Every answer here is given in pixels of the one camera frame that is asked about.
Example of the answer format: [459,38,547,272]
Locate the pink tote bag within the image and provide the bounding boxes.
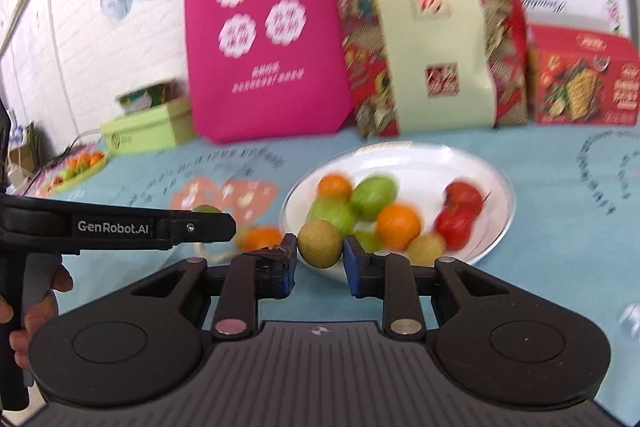
[184,0,356,144]

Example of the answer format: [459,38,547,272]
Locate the pile of small fruits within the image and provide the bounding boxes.
[52,152,105,186]

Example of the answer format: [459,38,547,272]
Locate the white plate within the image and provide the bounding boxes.
[279,142,516,286]

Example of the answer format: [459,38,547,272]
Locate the brown kiwi toy fruit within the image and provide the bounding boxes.
[297,219,344,269]

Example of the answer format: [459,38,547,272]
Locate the large green jujube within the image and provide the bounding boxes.
[350,174,399,222]

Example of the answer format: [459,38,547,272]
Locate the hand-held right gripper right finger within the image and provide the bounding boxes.
[343,235,511,339]

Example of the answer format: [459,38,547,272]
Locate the black cable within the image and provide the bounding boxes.
[55,129,103,158]

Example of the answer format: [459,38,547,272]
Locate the light green box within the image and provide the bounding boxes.
[100,97,196,156]

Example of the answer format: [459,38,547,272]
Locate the yellow-green tray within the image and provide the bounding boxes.
[37,151,109,196]

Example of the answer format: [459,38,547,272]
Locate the red cracker box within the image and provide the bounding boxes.
[526,24,640,127]

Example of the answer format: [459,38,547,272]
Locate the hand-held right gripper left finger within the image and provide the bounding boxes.
[130,233,299,341]

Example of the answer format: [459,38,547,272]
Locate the person's left hand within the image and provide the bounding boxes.
[0,263,74,371]

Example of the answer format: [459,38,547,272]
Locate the green apple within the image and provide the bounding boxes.
[306,197,357,236]

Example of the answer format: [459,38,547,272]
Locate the red apple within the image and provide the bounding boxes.
[444,181,485,214]
[434,207,476,252]

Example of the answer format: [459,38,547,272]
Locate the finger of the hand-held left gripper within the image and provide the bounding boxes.
[170,210,237,244]

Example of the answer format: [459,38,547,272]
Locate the teal printed tablecloth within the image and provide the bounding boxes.
[20,124,640,414]

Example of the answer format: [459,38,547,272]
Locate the green patterned bowl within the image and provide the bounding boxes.
[116,79,189,114]

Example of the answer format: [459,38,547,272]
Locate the orange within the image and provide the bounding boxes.
[376,204,422,252]
[317,174,354,202]
[246,227,284,253]

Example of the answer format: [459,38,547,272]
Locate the red patterned gift bag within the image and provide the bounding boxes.
[315,0,530,139]

